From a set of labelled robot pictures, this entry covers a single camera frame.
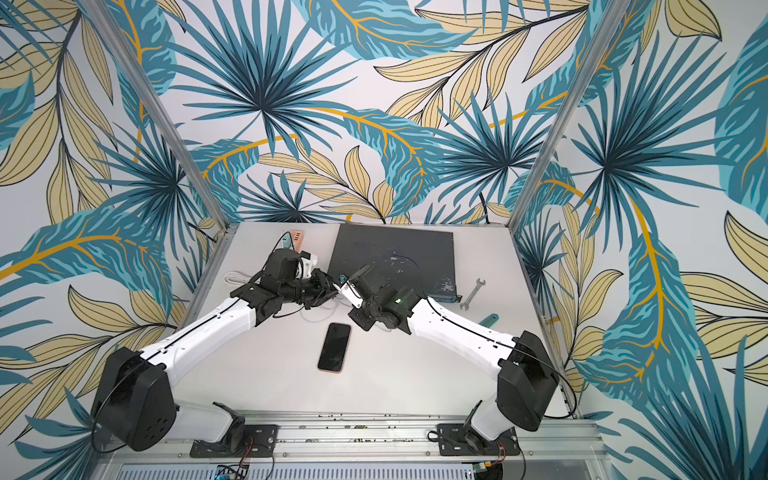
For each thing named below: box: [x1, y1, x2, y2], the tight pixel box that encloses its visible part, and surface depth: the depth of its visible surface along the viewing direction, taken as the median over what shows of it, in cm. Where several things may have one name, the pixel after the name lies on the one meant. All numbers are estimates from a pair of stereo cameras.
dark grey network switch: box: [327, 224, 462, 303], surface depth 112 cm
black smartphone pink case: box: [317, 323, 351, 374], surface depth 90 cm
